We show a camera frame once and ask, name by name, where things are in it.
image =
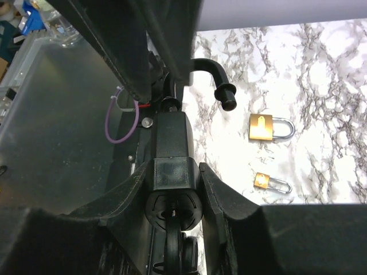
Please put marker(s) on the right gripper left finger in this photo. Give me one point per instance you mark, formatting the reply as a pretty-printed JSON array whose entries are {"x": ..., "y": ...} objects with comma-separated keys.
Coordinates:
[{"x": 106, "y": 236}]

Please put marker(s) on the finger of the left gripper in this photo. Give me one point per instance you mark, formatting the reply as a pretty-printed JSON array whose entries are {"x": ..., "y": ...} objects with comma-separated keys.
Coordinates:
[
  {"x": 114, "y": 31},
  {"x": 171, "y": 26}
]

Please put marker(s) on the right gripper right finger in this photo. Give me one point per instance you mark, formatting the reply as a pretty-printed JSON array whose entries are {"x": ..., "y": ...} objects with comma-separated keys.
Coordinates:
[{"x": 242, "y": 237}]

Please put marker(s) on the small brass padlock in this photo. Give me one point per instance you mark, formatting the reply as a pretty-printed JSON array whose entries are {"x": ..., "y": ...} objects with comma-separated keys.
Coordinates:
[{"x": 266, "y": 182}]

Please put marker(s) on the black padlock with keys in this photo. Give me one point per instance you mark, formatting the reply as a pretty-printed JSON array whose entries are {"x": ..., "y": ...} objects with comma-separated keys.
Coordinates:
[{"x": 172, "y": 177}]

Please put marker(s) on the large brass padlock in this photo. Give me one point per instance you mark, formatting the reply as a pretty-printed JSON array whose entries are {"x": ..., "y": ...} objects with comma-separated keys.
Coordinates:
[{"x": 261, "y": 127}]

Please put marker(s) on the clear plastic storage bin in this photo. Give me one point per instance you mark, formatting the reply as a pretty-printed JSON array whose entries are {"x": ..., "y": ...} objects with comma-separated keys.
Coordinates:
[{"x": 53, "y": 144}]

